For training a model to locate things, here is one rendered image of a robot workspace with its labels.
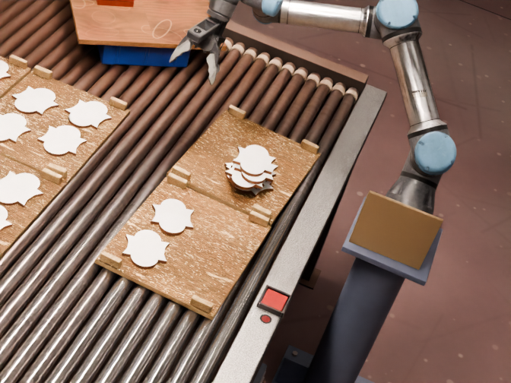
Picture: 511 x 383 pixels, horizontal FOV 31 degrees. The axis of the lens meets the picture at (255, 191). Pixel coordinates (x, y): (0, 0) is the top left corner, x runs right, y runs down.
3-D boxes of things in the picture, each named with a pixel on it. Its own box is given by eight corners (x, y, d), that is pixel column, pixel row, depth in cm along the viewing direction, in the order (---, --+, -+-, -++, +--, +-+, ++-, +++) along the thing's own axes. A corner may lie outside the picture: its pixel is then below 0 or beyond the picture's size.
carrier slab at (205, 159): (319, 157, 303) (321, 153, 302) (269, 227, 272) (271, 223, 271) (225, 112, 309) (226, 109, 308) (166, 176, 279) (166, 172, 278)
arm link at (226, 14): (231, 4, 272) (207, -8, 274) (225, 19, 273) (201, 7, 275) (239, 6, 279) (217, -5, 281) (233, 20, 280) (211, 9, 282)
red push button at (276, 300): (287, 300, 253) (288, 296, 252) (280, 314, 248) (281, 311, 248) (267, 291, 254) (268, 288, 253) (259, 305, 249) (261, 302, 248)
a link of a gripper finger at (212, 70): (226, 83, 283) (220, 52, 282) (218, 83, 277) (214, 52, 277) (216, 84, 284) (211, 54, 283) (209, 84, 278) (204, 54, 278)
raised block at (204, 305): (212, 310, 241) (214, 302, 240) (209, 314, 240) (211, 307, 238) (192, 300, 242) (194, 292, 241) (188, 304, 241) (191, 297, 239)
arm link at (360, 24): (411, 12, 290) (255, -6, 293) (415, 3, 279) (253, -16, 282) (406, 49, 289) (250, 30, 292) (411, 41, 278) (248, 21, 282)
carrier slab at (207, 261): (270, 229, 272) (271, 226, 271) (212, 321, 241) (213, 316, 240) (164, 180, 277) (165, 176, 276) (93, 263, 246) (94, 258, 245)
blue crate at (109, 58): (172, 19, 345) (176, -5, 338) (188, 68, 323) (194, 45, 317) (87, 14, 334) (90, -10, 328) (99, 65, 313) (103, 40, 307)
